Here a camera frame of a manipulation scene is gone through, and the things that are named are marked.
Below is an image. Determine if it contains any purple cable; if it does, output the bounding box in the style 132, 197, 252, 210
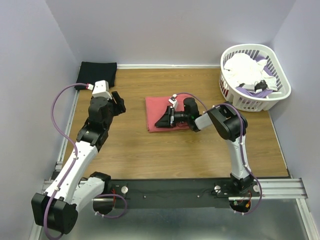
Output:
42, 82, 128, 239
172, 92, 263, 216

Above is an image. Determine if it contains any aluminium rail frame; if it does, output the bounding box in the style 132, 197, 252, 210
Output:
28, 177, 316, 240

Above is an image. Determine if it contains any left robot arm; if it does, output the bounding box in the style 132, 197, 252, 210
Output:
31, 91, 126, 235

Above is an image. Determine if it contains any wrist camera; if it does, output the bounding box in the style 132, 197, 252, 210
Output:
168, 94, 179, 110
86, 80, 113, 100

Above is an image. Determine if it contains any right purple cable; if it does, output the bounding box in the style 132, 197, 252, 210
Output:
172, 92, 263, 216

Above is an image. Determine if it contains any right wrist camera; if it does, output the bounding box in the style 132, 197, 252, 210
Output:
168, 94, 179, 110

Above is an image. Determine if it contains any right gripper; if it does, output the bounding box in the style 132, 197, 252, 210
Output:
154, 106, 190, 129

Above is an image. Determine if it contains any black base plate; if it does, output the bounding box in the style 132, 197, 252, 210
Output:
93, 177, 260, 214

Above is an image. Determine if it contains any white garment in basket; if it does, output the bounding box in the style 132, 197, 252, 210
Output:
223, 53, 278, 95

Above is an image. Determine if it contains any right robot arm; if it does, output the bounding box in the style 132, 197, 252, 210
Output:
154, 97, 254, 196

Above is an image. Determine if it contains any white laundry basket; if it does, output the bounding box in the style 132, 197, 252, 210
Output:
219, 44, 292, 112

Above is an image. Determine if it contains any red t shirt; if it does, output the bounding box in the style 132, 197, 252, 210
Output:
145, 96, 189, 133

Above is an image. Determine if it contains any folded black t shirt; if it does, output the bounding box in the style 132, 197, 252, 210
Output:
76, 61, 117, 88

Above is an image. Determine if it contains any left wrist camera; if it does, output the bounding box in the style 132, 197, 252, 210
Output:
86, 80, 113, 100

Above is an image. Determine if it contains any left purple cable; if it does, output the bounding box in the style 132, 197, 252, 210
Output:
42, 82, 128, 239

